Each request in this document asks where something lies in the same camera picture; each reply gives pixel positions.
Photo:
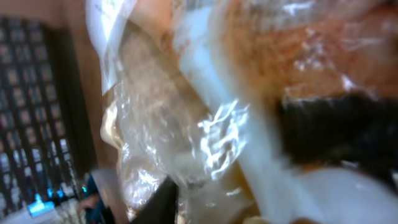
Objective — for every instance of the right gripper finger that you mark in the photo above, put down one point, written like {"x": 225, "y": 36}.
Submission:
{"x": 162, "y": 207}

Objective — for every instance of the beige mushroom pouch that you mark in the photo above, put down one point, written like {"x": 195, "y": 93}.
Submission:
{"x": 159, "y": 124}

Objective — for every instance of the grey plastic shopping basket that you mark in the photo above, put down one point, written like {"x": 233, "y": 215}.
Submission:
{"x": 46, "y": 142}

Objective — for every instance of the white lentil food bag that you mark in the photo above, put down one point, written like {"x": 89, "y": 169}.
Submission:
{"x": 258, "y": 53}

